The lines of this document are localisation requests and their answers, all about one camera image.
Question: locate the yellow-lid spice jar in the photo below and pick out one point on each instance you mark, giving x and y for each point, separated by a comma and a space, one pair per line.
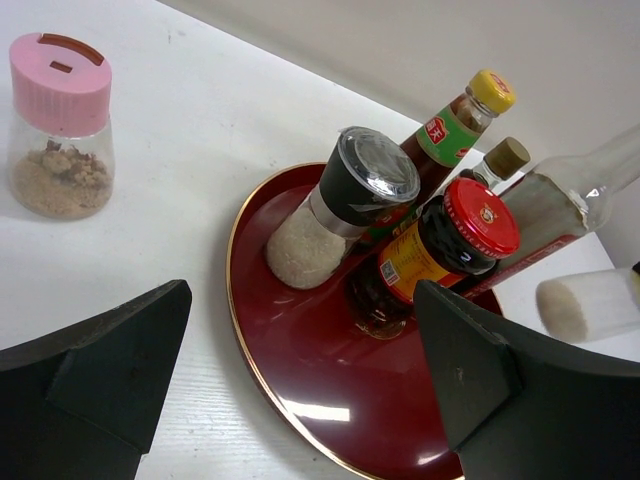
499, 164

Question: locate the tall black-cap bottle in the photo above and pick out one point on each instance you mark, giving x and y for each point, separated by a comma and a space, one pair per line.
558, 202

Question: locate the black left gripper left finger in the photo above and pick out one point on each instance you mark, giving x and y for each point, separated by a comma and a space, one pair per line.
84, 402

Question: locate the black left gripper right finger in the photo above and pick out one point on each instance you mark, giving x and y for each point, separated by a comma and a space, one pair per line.
516, 404

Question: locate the red round tray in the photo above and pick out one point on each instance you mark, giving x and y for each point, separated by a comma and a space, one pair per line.
366, 404

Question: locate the red-lid chili sauce jar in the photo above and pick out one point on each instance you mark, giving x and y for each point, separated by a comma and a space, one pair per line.
461, 233

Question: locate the black-top salt grinder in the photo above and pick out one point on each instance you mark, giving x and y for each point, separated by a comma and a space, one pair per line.
366, 177

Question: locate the yellow-cap sauce bottle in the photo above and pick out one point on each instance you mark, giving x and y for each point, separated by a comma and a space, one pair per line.
440, 144

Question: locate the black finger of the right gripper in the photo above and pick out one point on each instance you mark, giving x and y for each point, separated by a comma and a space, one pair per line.
582, 308

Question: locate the pink-lid spice jar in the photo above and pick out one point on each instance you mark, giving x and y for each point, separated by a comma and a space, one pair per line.
60, 153

